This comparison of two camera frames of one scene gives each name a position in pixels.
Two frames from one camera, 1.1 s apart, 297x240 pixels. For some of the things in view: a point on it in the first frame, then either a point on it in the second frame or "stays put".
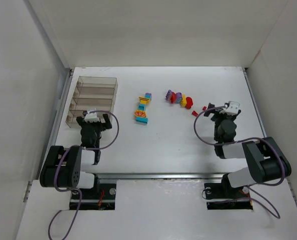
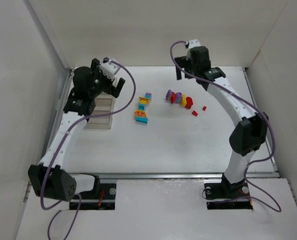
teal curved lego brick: [141, 107] stays put
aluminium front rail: [127, 176] stays put
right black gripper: [223, 115] -> [182, 61]
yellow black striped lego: [144, 100] stays put
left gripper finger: [108, 123] -> [116, 91]
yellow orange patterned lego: [140, 113] stays put
